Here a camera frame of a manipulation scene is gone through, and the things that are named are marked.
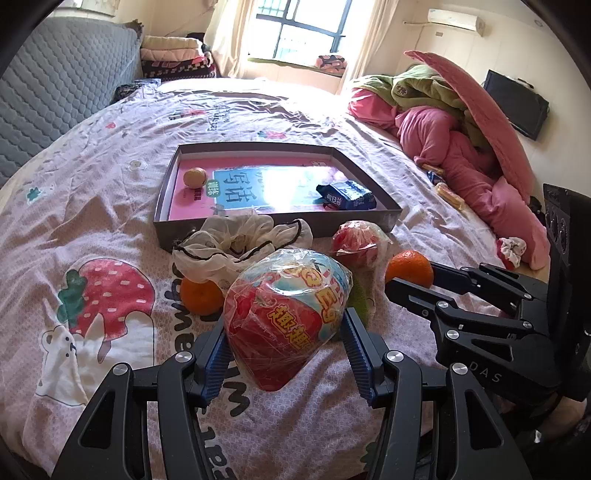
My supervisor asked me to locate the small blue packet by duvet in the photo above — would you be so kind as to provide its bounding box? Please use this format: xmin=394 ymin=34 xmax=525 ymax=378
xmin=427 ymin=171 xmax=445 ymax=186

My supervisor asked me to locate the cream right curtain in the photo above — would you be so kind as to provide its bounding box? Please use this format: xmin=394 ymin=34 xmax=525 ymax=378
xmin=335 ymin=0 xmax=400 ymax=95

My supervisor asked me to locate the blue snack packet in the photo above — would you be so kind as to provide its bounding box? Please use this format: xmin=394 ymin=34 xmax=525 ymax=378
xmin=317 ymin=180 xmax=377 ymax=210

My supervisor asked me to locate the cream mesh drawstring bag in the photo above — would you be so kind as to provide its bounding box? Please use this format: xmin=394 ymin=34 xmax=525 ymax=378
xmin=172 ymin=214 xmax=314 ymax=292

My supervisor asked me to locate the pink strawberry print bedsheet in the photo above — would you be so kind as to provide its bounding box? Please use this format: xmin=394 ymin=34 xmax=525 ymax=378
xmin=0 ymin=77 xmax=551 ymax=480

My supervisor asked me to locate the red blue snack bag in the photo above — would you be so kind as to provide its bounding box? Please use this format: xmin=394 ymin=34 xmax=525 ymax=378
xmin=222 ymin=248 xmax=353 ymax=392

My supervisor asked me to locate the red white scrunchie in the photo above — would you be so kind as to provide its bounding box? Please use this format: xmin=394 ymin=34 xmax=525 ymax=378
xmin=496 ymin=237 xmax=527 ymax=271

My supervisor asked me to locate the orange wafer packet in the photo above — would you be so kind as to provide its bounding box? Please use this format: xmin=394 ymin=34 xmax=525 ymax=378
xmin=421 ymin=163 xmax=445 ymax=177

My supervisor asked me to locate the red apple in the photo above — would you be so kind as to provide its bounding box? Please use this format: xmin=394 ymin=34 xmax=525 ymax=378
xmin=332 ymin=220 xmax=394 ymax=270

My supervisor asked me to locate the black wall television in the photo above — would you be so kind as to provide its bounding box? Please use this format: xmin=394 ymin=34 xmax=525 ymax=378
xmin=483 ymin=70 xmax=549 ymax=140

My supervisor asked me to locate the white air conditioner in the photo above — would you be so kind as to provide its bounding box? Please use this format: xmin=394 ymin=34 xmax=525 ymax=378
xmin=427 ymin=9 xmax=486 ymax=37

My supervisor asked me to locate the cream left curtain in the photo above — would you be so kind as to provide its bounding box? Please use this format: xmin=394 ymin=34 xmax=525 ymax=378
xmin=204 ymin=0 xmax=256 ymax=78

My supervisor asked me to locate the folded cloth on windowsill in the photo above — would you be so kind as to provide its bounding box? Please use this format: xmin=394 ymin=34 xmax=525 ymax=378
xmin=315 ymin=54 xmax=348 ymax=77

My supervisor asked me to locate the yellow biscuit packet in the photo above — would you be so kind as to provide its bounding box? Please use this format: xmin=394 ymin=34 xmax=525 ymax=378
xmin=435 ymin=182 xmax=466 ymax=211

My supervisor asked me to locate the window with dark frame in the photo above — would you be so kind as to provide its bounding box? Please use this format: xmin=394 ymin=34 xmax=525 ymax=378
xmin=247 ymin=0 xmax=353 ymax=66

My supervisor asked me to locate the green blanket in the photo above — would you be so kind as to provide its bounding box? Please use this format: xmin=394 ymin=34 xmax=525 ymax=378
xmin=353 ymin=64 xmax=491 ymax=149

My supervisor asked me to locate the grey quilted headboard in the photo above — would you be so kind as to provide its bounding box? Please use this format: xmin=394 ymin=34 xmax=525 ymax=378
xmin=1 ymin=17 xmax=143 ymax=183

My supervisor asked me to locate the stack of folded blankets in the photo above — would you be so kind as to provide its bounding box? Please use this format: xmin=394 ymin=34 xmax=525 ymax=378
xmin=140 ymin=32 xmax=221 ymax=81

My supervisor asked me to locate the cream curtain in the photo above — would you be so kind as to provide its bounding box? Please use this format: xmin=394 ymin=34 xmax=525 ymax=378
xmin=204 ymin=0 xmax=256 ymax=78
xmin=335 ymin=0 xmax=400 ymax=95

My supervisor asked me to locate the orange tangerine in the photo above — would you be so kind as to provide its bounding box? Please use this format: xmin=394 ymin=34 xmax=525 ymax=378
xmin=179 ymin=278 xmax=224 ymax=316
xmin=385 ymin=250 xmax=434 ymax=288

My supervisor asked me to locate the pink crumpled duvet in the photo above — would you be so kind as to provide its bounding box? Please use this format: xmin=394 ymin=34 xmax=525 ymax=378
xmin=349 ymin=88 xmax=550 ymax=270

